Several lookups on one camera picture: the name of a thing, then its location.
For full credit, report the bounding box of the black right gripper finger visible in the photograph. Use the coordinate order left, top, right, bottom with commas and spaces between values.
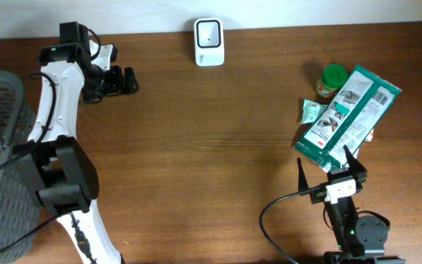
343, 145, 367, 183
297, 158, 309, 194

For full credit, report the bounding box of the orange Kleenex tissue pack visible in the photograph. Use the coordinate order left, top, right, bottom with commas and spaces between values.
364, 129, 374, 142

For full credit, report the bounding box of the green 3M gloves packet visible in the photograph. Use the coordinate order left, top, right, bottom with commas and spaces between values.
295, 65, 402, 172

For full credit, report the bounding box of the light green wipes pack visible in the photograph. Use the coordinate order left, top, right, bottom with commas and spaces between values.
301, 99, 327, 125

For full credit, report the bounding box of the green lidded jar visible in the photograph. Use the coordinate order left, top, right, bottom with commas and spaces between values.
315, 65, 348, 98

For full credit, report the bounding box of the white cream tube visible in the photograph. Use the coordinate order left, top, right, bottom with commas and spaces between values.
353, 145, 362, 158

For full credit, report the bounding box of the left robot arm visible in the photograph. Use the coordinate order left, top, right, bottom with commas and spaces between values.
13, 21, 140, 263

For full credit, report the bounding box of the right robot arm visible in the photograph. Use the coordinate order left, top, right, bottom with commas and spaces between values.
297, 147, 406, 263

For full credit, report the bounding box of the grey plastic mesh basket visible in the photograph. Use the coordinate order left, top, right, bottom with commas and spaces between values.
0, 70, 40, 249

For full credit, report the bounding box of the black left camera cable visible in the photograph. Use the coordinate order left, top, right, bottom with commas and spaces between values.
0, 27, 102, 264

